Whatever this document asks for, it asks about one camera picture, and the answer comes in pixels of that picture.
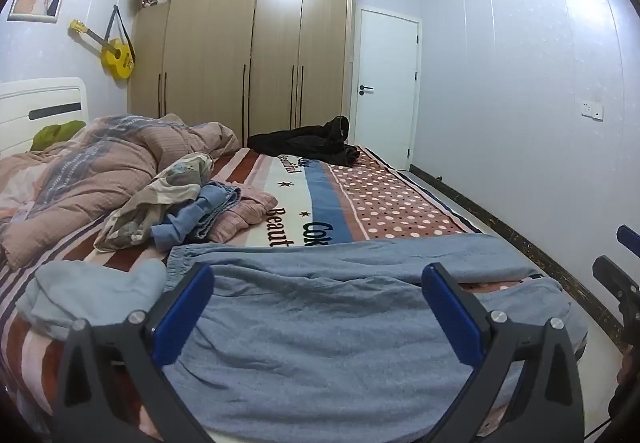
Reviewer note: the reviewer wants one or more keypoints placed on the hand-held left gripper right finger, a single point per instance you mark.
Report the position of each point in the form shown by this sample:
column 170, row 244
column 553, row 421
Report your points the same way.
column 450, row 313

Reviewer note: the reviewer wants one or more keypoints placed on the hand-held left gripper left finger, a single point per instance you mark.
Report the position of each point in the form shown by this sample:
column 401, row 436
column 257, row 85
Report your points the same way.
column 185, row 313

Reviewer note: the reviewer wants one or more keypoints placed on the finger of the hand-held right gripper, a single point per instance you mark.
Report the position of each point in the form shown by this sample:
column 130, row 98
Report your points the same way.
column 628, row 237
column 611, row 275

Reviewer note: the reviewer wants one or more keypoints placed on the grey-blue pants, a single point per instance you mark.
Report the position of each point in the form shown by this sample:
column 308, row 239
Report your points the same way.
column 325, row 323

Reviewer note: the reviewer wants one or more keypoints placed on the light blue garment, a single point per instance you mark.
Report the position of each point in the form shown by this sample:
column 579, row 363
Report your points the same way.
column 95, row 295

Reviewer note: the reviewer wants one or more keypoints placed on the blue folded garment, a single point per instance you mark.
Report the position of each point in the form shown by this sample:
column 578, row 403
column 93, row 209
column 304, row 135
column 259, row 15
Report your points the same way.
column 200, row 215

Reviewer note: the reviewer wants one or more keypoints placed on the floral patterned cloth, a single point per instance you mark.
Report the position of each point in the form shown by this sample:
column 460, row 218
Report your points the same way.
column 160, row 193

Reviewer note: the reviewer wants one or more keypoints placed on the pink striped garment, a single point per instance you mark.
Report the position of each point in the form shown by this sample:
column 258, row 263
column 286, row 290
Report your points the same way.
column 250, row 208

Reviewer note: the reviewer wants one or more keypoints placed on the printed striped dotted blanket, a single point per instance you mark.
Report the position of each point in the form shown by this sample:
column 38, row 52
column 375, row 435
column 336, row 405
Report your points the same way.
column 380, row 195

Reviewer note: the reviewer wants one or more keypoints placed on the pink quilt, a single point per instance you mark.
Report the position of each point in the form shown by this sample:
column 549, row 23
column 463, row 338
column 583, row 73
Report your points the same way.
column 90, row 173

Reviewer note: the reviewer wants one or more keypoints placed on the black jacket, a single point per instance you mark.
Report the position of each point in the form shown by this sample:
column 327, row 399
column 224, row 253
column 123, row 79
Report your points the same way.
column 305, row 143

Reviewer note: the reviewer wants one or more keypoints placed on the green pillow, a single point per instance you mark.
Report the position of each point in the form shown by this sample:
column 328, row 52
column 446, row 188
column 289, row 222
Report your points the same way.
column 55, row 133

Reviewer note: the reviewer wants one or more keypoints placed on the white door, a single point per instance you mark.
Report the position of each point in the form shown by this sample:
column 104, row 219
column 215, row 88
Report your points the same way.
column 385, row 98

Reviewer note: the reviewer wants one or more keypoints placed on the yellow ukulele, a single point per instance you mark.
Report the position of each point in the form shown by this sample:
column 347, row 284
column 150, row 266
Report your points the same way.
column 116, row 57

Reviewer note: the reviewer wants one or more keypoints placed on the white bed headboard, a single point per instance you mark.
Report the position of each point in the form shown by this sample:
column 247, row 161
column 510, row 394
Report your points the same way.
column 30, row 95

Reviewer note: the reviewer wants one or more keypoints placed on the beige wooden wardrobe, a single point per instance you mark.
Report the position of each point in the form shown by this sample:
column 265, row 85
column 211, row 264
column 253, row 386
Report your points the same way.
column 220, row 48

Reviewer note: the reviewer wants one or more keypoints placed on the white wall socket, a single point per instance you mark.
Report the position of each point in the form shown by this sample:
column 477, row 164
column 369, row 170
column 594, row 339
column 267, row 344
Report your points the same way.
column 592, row 109

